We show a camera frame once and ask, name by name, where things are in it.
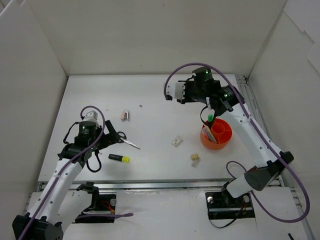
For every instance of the pink white stapler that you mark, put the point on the pink white stapler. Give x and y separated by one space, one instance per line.
125 117

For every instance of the aluminium rail front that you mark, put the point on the aluminium rail front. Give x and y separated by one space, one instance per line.
157 184

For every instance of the small scissors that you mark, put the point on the small scissors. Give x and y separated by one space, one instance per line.
123 139

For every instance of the yellow black highlighter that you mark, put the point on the yellow black highlighter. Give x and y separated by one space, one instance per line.
119 158

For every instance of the yellow eraser block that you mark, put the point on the yellow eraser block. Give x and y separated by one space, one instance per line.
194 157

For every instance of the green black highlighter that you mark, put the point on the green black highlighter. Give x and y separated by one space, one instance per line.
210 120

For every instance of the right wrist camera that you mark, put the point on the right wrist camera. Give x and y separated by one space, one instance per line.
175 91

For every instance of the aluminium rail right side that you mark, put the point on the aluminium rail right side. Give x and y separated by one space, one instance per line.
247 92

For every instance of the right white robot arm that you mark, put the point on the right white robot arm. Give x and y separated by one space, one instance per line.
227 102

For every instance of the pale yellow pen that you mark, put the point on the pale yellow pen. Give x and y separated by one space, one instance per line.
210 135

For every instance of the aluminium rail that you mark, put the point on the aluminium rail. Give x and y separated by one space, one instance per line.
247 92
157 184

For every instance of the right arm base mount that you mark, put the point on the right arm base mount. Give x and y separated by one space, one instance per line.
223 210

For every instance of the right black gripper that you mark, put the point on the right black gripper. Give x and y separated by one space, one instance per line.
215 110

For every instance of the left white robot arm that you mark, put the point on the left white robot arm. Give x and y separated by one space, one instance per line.
55 210

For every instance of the orange round divided container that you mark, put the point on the orange round divided container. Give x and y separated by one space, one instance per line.
221 131

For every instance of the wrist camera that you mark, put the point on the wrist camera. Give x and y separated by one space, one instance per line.
91 116
175 91

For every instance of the purple pen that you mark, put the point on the purple pen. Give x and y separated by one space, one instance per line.
205 132

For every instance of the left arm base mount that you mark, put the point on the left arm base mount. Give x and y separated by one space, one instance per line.
101 208

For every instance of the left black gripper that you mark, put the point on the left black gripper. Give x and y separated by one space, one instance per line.
108 136

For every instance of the white eraser block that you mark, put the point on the white eraser block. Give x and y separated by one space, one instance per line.
195 163

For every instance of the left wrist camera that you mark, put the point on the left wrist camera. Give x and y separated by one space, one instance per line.
91 116

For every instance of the white pink eraser box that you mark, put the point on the white pink eraser box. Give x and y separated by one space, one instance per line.
177 141

